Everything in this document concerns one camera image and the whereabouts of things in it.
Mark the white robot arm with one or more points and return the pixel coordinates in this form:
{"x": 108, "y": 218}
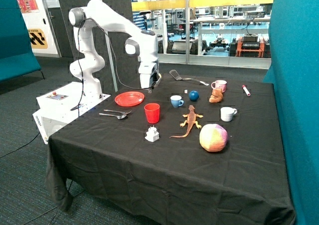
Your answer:
{"x": 97, "y": 18}

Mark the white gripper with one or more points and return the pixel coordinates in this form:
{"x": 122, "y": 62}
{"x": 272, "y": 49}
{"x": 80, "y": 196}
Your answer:
{"x": 149, "y": 75}

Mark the blue ball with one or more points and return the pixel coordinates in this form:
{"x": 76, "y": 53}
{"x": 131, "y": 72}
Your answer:
{"x": 193, "y": 95}

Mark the pink mug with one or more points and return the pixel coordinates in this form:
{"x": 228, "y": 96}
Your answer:
{"x": 222, "y": 84}

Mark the multicolour plush ball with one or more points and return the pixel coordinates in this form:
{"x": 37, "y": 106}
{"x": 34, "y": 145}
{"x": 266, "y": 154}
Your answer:
{"x": 213, "y": 137}

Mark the blue cup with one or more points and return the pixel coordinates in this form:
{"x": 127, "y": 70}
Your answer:
{"x": 176, "y": 101}

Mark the yellow black sign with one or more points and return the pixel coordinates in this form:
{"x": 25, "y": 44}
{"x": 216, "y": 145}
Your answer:
{"x": 37, "y": 39}

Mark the white mug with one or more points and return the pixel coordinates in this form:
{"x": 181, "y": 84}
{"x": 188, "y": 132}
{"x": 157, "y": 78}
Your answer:
{"x": 227, "y": 113}

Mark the red plastic plate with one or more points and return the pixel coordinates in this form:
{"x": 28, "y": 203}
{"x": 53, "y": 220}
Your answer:
{"x": 129, "y": 99}

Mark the metal spoon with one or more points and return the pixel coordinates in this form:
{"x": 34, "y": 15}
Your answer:
{"x": 113, "y": 115}

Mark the brown plush toy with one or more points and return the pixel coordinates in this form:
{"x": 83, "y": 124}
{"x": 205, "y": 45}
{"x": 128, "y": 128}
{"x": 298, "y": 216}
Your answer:
{"x": 216, "y": 95}

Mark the black tablecloth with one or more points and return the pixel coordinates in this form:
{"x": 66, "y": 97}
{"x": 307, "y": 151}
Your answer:
{"x": 174, "y": 181}

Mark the red plastic cup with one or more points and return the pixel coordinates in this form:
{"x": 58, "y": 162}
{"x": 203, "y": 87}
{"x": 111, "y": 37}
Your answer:
{"x": 152, "y": 112}

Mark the white power adapter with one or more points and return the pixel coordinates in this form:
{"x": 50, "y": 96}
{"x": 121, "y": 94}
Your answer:
{"x": 152, "y": 134}

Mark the metal fork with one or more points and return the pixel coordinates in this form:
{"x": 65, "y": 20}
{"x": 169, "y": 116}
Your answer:
{"x": 124, "y": 113}

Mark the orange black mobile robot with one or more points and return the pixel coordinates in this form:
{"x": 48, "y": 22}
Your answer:
{"x": 250, "y": 45}

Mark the orange toy lizard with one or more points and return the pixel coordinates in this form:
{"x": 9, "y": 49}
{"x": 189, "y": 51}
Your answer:
{"x": 190, "y": 121}

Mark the black acoustic panel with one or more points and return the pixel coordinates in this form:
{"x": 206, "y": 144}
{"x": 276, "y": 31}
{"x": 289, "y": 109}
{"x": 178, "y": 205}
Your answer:
{"x": 127, "y": 67}

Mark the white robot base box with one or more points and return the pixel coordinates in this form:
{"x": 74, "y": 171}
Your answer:
{"x": 61, "y": 106}

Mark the teal partition wall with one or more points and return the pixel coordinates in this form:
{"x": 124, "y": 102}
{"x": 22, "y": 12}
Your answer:
{"x": 294, "y": 72}

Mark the red white marker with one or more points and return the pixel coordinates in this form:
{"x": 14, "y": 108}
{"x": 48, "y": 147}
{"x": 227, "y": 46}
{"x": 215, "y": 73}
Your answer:
{"x": 246, "y": 90}

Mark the teal sofa bench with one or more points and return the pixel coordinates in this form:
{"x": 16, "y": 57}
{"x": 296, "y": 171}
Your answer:
{"x": 16, "y": 56}

